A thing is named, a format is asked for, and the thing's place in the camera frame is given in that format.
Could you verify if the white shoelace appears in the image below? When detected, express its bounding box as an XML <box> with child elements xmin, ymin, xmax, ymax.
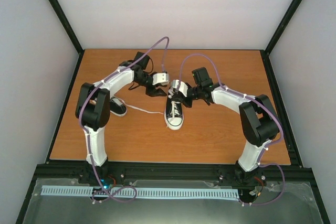
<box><xmin>165</xmin><ymin>87</ymin><xmax>183</xmax><ymax>130</ymax></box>

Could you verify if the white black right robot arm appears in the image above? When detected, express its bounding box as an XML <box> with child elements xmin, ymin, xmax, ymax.
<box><xmin>173</xmin><ymin>67</ymin><xmax>283</xmax><ymax>173</ymax></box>

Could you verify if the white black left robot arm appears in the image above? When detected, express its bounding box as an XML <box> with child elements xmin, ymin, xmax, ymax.
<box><xmin>75</xmin><ymin>52</ymin><xmax>169</xmax><ymax>184</ymax></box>

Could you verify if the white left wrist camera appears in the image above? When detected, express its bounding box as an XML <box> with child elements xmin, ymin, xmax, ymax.
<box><xmin>152</xmin><ymin>72</ymin><xmax>170</xmax><ymax>86</ymax></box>

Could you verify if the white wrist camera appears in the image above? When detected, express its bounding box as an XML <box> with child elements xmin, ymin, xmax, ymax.
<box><xmin>170</xmin><ymin>80</ymin><xmax>191</xmax><ymax>98</ymax></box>
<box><xmin>152</xmin><ymin>72</ymin><xmax>170</xmax><ymax>86</ymax></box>

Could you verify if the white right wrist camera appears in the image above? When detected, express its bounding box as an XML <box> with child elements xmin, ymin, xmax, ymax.
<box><xmin>170</xmin><ymin>80</ymin><xmax>191</xmax><ymax>98</ymax></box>

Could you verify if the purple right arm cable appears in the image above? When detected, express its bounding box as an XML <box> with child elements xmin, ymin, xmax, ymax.
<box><xmin>175</xmin><ymin>53</ymin><xmax>286</xmax><ymax>207</ymax></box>

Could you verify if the light blue slotted cable duct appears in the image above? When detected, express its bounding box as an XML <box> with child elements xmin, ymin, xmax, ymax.
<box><xmin>40</xmin><ymin>185</ymin><xmax>239</xmax><ymax>201</ymax></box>

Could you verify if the black aluminium frame rail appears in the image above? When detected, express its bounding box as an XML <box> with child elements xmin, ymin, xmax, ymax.
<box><xmin>34</xmin><ymin>163</ymin><xmax>314</xmax><ymax>183</ymax></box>

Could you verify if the black left corner frame post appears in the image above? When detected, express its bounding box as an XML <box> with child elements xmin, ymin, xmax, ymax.
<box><xmin>33</xmin><ymin>0</ymin><xmax>85</xmax><ymax>54</ymax></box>

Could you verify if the black corner frame post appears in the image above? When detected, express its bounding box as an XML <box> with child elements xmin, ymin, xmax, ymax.
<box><xmin>33</xmin><ymin>0</ymin><xmax>85</xmax><ymax>54</ymax></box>
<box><xmin>264</xmin><ymin>0</ymin><xmax>320</xmax><ymax>54</ymax></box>

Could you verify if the black right corner frame post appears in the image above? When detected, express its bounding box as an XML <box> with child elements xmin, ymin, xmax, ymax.
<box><xmin>264</xmin><ymin>0</ymin><xmax>320</xmax><ymax>54</ymax></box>

